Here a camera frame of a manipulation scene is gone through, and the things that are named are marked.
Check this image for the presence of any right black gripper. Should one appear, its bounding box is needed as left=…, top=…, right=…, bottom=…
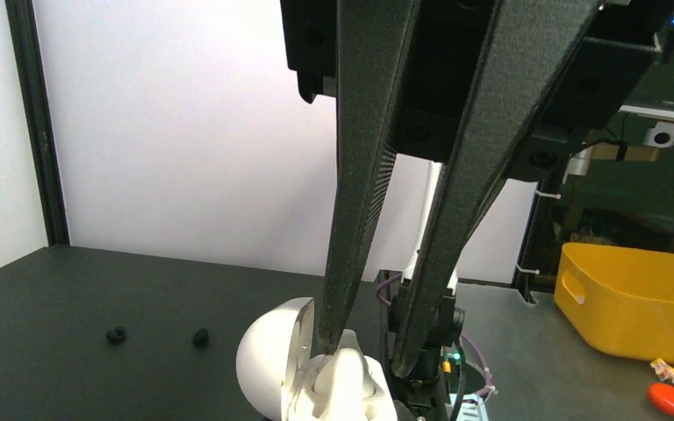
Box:
left=279, top=0, right=674, bottom=379

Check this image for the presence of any white earbud charging case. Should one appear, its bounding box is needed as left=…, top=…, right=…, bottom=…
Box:
left=236, top=297, right=398, bottom=420

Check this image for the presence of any white earbud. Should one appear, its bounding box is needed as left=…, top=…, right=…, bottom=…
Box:
left=313, top=330, right=376, bottom=421

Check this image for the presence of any yellow plastic bin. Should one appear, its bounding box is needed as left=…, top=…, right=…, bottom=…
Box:
left=554, top=242, right=674, bottom=364

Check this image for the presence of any red orange small object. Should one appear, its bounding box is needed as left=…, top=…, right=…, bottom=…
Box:
left=647, top=382, right=674, bottom=417

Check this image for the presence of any front right black frame post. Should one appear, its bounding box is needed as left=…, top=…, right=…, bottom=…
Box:
left=513, top=173, right=563, bottom=305

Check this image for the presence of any black frame post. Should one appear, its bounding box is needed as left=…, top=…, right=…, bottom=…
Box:
left=513, top=173, right=563, bottom=305
left=4, top=0, right=70, bottom=246

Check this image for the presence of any white bracket on shelf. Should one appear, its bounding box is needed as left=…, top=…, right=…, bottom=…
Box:
left=619, top=102, right=674, bottom=148

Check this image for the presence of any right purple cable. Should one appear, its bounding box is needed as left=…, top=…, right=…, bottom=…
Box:
left=375, top=273, right=498, bottom=402

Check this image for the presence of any white slotted cable duct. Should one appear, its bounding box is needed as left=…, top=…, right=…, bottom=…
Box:
left=454, top=394, right=490, bottom=421

